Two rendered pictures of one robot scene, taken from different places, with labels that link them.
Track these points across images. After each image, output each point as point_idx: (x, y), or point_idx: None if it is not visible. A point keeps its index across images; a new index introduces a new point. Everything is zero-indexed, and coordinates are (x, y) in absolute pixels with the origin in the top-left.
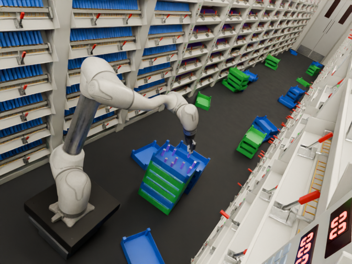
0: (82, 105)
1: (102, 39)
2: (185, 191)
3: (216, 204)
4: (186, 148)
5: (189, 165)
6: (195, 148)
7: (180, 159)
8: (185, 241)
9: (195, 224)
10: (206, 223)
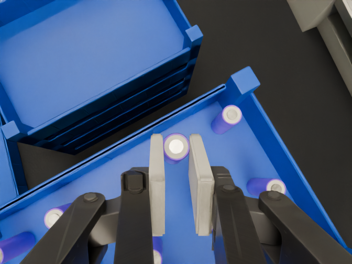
0: None
1: None
2: (177, 97)
3: (254, 11)
4: (10, 9)
5: (199, 131)
6: (302, 210)
7: (130, 166)
8: (335, 197)
9: (295, 133)
10: (304, 94)
